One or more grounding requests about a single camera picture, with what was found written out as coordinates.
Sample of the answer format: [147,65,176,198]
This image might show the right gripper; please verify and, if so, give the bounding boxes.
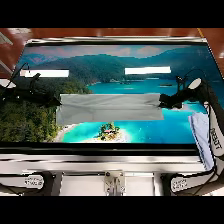
[158,93,184,110]

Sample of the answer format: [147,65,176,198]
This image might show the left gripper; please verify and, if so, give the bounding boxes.
[40,94,63,108]

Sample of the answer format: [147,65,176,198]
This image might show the grey T-shirt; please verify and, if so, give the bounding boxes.
[55,92,165,127]

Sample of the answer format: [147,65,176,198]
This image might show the light blue garment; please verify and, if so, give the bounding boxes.
[187,111,215,171]

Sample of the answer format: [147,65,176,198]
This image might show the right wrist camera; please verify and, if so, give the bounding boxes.
[175,75,185,96]

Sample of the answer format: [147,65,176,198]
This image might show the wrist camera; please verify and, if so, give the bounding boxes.
[29,72,42,92]
[175,75,185,96]

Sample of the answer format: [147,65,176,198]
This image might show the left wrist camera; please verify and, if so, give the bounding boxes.
[29,72,42,92]

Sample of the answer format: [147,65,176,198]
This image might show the black cable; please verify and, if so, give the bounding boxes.
[182,68,210,85]
[11,62,32,85]

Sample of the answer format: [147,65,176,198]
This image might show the silver frame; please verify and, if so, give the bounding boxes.
[0,36,224,197]

